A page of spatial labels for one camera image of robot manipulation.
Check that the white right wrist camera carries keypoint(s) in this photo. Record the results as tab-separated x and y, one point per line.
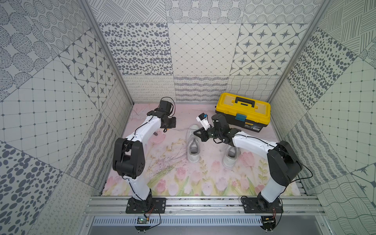
203	119

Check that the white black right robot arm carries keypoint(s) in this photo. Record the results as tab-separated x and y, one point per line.
282	161

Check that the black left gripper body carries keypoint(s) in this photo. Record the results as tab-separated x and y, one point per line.
170	122

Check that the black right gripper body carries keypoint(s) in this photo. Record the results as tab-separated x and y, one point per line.
214	133

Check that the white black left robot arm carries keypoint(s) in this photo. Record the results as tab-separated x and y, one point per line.
129	159

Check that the pink floral table mat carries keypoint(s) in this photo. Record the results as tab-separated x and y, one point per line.
169	173

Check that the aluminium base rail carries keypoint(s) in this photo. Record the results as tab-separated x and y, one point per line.
198	211

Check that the white sneaker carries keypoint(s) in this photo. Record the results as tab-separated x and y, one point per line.
193	143
231	155

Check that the yellow black plastic toolbox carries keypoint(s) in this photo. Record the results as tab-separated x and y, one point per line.
243	112

